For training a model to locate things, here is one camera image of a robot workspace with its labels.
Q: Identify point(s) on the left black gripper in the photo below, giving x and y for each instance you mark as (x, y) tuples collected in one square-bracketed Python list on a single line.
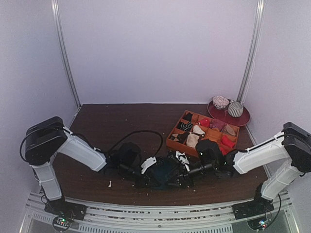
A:
[(144, 183)]

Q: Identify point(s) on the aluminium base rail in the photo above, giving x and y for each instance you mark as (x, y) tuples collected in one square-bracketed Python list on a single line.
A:
[(115, 218)]

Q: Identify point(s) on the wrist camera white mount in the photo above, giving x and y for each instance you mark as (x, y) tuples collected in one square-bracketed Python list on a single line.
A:
[(147, 163), (181, 158)]

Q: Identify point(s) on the black rolled sock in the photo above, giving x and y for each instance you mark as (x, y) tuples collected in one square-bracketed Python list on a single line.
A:
[(188, 116)]

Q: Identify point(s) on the black white striped sock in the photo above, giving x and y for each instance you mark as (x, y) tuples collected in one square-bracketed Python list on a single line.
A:
[(184, 126)]

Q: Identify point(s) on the red round plate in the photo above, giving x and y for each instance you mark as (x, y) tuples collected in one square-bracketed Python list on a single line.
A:
[(224, 116)]

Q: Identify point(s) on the dark green patterned sock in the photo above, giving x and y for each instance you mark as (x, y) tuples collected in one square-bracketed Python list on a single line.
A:
[(161, 172)]

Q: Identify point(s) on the left aluminium frame post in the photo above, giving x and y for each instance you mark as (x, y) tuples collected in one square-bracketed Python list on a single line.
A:
[(64, 55)]

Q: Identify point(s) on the white dotted bowl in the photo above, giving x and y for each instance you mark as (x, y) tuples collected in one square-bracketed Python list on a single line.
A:
[(220, 102)]

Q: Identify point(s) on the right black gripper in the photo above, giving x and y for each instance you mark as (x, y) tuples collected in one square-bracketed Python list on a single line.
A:
[(184, 176)]

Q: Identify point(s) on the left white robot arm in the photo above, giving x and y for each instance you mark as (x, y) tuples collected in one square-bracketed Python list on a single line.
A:
[(50, 137)]

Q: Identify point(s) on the right aluminium frame post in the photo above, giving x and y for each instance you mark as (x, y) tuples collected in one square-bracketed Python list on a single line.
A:
[(252, 51)]

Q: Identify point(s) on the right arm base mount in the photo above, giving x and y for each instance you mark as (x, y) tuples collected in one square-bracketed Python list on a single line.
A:
[(253, 208)]

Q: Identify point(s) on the striped grey cup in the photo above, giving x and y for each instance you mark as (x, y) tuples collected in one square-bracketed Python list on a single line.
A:
[(235, 109)]

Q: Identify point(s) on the argyle brown sock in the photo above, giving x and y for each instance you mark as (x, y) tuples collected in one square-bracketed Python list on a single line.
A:
[(179, 137)]

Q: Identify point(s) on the cream rolled sock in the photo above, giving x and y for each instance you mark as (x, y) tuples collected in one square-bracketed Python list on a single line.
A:
[(195, 136)]

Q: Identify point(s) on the aluminium frame post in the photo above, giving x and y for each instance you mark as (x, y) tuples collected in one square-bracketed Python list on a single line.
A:
[(64, 55), (252, 51)]

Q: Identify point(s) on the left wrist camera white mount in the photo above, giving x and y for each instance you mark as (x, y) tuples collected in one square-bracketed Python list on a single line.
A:
[(147, 163)]

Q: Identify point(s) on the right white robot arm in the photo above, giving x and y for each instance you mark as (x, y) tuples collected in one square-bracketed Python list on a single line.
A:
[(293, 144)]

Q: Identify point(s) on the red white rolled sock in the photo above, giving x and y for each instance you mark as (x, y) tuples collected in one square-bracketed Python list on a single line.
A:
[(204, 122)]

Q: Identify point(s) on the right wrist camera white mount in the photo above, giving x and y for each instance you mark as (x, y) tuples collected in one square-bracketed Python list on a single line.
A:
[(181, 158)]

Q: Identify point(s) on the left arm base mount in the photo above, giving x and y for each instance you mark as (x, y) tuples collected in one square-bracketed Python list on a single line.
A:
[(65, 215)]

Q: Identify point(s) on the orange wooden divided tray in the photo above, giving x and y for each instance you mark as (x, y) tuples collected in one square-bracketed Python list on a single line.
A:
[(211, 140)]

